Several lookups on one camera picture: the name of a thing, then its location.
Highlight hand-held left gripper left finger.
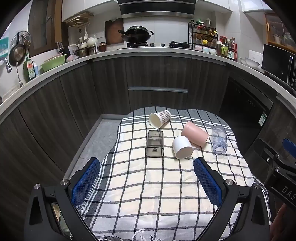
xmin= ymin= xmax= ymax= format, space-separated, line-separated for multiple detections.
xmin=24 ymin=157 xmax=101 ymax=241

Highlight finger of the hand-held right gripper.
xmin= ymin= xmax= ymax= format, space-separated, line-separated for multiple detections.
xmin=276 ymin=138 xmax=296 ymax=166
xmin=254 ymin=138 xmax=277 ymax=168

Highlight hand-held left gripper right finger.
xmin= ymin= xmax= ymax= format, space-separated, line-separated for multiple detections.
xmin=194 ymin=157 xmax=271 ymax=241

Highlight white cup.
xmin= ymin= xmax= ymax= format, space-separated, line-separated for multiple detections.
xmin=172 ymin=136 xmax=194 ymax=159

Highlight clear plastic cup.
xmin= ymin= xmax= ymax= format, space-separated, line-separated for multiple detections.
xmin=211 ymin=125 xmax=228 ymax=155

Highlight pink cup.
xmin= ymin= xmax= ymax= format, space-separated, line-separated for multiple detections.
xmin=181 ymin=121 xmax=209 ymax=147

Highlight grey transparent square cup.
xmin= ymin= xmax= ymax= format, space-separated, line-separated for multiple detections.
xmin=145 ymin=130 xmax=165 ymax=158

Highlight patterned paper cup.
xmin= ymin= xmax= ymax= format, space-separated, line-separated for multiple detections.
xmin=149 ymin=110 xmax=171 ymax=129

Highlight person's right hand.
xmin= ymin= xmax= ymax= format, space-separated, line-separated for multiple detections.
xmin=269 ymin=203 xmax=296 ymax=241

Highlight black built-in dishwasher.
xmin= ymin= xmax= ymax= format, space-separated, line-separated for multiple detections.
xmin=218 ymin=76 xmax=274 ymax=149

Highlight black white checked cloth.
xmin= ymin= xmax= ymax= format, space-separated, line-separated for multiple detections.
xmin=76 ymin=107 xmax=272 ymax=241

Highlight black microwave oven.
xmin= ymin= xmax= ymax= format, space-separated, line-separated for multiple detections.
xmin=261 ymin=44 xmax=296 ymax=90

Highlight white bowl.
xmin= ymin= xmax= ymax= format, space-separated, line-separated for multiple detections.
xmin=239 ymin=57 xmax=262 ymax=68

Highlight dark wood base cabinets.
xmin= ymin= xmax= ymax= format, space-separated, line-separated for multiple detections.
xmin=0 ymin=54 xmax=286 ymax=209

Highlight dark wood drawer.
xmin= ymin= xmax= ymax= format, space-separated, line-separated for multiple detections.
xmin=127 ymin=56 xmax=192 ymax=112

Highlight group of sauce bottles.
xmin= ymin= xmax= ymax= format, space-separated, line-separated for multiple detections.
xmin=216 ymin=35 xmax=238 ymax=61

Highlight wooden glass-door cabinet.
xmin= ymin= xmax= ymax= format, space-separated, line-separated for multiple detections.
xmin=264 ymin=13 xmax=296 ymax=48

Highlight green basin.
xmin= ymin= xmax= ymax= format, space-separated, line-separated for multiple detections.
xmin=41 ymin=54 xmax=68 ymax=72

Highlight green dish soap bottle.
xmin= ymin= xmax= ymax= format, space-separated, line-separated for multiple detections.
xmin=23 ymin=53 xmax=36 ymax=83

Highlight black spice rack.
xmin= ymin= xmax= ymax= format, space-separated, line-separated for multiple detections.
xmin=188 ymin=20 xmax=219 ymax=55

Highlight metal pot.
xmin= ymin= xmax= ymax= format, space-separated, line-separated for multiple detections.
xmin=76 ymin=47 xmax=90 ymax=58

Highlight metal faucet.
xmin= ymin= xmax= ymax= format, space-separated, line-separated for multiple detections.
xmin=0 ymin=57 xmax=23 ymax=88

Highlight black knife block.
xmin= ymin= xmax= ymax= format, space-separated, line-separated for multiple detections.
xmin=56 ymin=41 xmax=70 ymax=56

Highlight hanging frying pan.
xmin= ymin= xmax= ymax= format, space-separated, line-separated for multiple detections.
xmin=9 ymin=35 xmax=26 ymax=67

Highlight black gas stove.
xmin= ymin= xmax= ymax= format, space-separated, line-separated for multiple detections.
xmin=117 ymin=41 xmax=190 ymax=50

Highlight wooden cutting board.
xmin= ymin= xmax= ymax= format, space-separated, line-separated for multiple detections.
xmin=105 ymin=18 xmax=125 ymax=45

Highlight hanging metal strainer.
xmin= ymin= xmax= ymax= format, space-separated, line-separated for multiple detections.
xmin=10 ymin=30 xmax=31 ymax=47

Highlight black wok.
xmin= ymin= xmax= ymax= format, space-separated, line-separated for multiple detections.
xmin=118 ymin=26 xmax=154 ymax=43

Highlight wooden hanging rack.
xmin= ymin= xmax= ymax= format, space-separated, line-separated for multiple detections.
xmin=63 ymin=12 xmax=95 ymax=29

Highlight black range hood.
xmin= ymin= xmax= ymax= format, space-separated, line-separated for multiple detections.
xmin=117 ymin=0 xmax=196 ymax=17

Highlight white wall cabinet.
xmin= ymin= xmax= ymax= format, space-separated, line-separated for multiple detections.
xmin=61 ymin=0 xmax=121 ymax=23
xmin=194 ymin=0 xmax=274 ymax=14

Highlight dark wood window frame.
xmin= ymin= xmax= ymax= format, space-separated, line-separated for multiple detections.
xmin=28 ymin=0 xmax=63 ymax=58

